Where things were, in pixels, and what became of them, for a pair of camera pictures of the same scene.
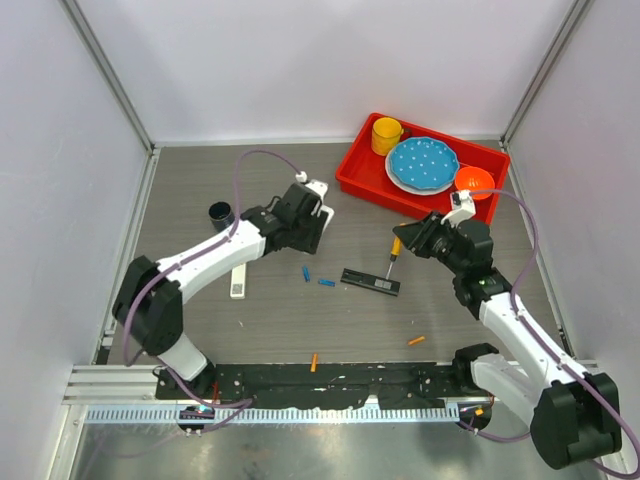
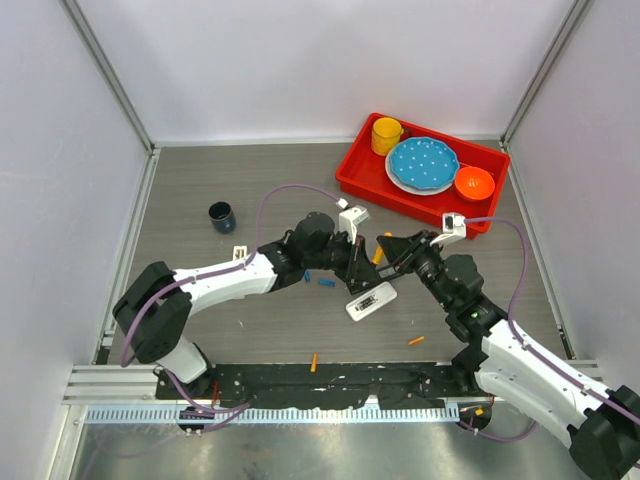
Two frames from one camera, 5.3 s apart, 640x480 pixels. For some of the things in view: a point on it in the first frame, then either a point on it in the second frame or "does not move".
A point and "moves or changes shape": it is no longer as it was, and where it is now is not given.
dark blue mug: x=221 y=215 does not move
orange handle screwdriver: x=395 y=251 moves or changes shape
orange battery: x=314 y=363 does not move
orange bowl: x=472 y=178 does not move
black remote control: x=369 y=281 moves or changes shape
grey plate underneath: x=415 y=190 does not move
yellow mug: x=386 y=133 does not move
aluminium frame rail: x=116 y=385 does not move
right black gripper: x=416 y=236 → x=404 y=250
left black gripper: x=314 y=236 → x=360 y=267
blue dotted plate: x=424 y=162 does not move
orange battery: x=414 y=341 does not move
